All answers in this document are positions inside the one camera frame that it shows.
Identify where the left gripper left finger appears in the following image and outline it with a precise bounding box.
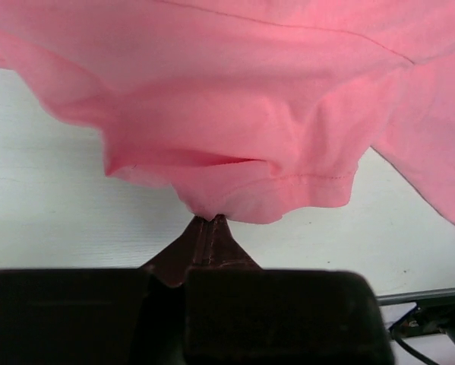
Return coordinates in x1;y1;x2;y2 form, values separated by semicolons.
141;217;208;287

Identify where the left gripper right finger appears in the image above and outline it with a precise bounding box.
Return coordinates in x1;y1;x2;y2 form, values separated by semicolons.
202;215;261;270

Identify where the pink t shirt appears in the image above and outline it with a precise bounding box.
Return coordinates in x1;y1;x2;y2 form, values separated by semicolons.
0;1;455;224

